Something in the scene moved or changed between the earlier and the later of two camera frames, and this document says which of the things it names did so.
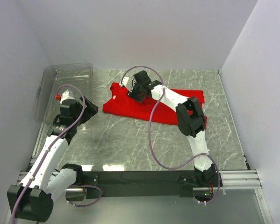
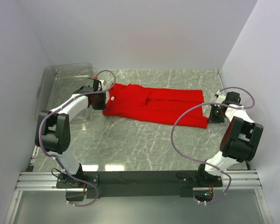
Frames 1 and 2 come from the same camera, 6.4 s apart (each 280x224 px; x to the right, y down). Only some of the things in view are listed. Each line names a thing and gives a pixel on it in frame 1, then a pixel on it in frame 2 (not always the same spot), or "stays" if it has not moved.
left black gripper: [89, 111] to [103, 106]
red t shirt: [117, 101] stays
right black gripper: [132, 94] to [212, 118]
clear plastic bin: [54, 79] stays
